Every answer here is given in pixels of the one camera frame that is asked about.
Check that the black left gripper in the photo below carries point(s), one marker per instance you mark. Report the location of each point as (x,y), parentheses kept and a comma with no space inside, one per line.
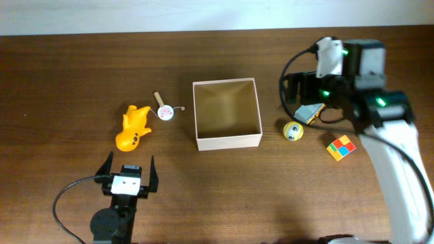
(144,190)

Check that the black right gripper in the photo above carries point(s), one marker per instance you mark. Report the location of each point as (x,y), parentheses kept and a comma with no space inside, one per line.
(308,93)

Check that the yellow grey toy truck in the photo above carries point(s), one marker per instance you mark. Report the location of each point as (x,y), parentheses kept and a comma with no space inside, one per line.
(308,113)

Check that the colourful puzzle cube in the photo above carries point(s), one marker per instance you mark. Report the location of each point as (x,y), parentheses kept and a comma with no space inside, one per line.
(341,147)

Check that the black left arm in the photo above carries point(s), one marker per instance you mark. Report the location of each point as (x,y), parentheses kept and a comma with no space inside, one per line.
(115,224)

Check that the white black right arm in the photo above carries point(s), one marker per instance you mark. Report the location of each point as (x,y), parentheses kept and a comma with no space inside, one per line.
(350,76)

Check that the yellow minion ball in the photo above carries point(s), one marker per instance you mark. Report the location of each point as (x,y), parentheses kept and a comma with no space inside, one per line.
(293,131)

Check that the orange rubber toy animal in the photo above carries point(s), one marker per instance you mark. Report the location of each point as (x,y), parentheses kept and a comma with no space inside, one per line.
(133,128)

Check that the wooden pig rattle drum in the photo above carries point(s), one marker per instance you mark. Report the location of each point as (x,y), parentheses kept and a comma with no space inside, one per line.
(165,112)

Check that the pink cardboard box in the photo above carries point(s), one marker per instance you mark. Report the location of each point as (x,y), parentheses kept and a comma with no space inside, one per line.
(227,114)

